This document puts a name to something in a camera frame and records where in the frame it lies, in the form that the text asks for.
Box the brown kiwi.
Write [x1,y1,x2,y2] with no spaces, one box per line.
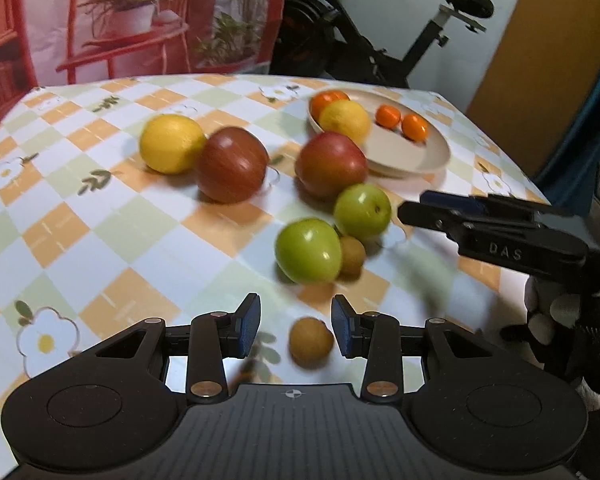
[338,235,367,277]

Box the brown wooden door panel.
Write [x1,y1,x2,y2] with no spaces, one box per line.
[467,0,600,131]

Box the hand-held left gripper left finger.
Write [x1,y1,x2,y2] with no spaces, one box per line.
[92,294,262,404]

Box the pointed yellow lemon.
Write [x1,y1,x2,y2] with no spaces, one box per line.
[318,99,371,144]

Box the checkered flower tablecloth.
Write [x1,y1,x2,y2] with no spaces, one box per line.
[0,74,553,403]

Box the black exercise bike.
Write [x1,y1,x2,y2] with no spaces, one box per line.
[270,0,496,88]

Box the green apple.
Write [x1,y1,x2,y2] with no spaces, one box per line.
[334,183,392,240]
[274,218,342,285]

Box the person's right hand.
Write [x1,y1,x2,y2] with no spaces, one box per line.
[500,277,600,411]

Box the printed backdrop cloth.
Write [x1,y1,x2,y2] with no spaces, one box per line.
[0,0,287,133]

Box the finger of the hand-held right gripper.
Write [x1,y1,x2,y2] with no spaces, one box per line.
[422,190,573,226]
[397,200,588,278]

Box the teal curtain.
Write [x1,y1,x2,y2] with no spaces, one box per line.
[530,25,600,201]

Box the small tangerine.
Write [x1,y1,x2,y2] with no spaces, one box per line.
[375,104,402,128]
[401,113,431,141]
[310,89,352,119]

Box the round yellow lemon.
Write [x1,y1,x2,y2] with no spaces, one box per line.
[139,114,207,175]

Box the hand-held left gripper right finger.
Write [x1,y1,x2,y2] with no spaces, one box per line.
[331,296,497,404]

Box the brownish red apple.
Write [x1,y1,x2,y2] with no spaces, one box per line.
[195,127,271,205]

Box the beige plate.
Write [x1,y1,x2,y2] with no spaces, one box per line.
[307,87,451,178]

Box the small brown longan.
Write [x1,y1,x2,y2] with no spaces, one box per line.
[288,316,335,367]

